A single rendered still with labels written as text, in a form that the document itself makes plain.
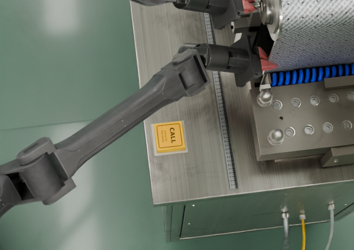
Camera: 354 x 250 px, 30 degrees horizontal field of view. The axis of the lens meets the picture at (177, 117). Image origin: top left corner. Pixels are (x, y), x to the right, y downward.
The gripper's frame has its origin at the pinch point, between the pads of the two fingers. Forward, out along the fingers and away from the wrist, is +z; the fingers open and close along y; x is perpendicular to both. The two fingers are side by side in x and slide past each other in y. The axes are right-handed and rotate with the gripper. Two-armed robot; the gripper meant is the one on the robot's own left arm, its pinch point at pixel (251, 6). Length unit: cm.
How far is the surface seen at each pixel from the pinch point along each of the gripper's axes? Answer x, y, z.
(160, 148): -37.3, 20.9, 0.0
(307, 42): 3.3, 8.6, 11.7
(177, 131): -34.6, 17.5, 4.0
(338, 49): 3.8, 9.6, 21.8
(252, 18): -3.9, 0.8, 4.2
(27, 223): -141, 23, 17
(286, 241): -55, 48, 58
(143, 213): -115, 27, 51
